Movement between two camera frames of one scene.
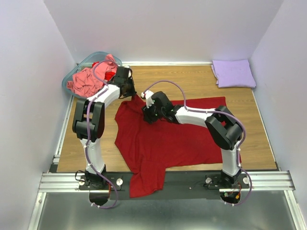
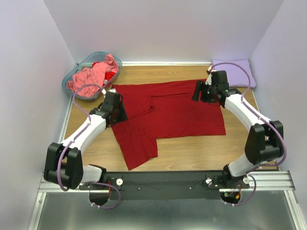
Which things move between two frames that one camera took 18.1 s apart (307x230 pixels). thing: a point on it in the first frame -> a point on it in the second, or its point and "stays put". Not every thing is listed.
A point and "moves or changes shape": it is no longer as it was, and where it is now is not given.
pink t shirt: [84, 83] stays put
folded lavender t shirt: [235, 74] stays put
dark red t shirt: [154, 148] moves or changes shape
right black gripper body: [152, 114] -> [208, 93]
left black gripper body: [130, 90] -> [120, 113]
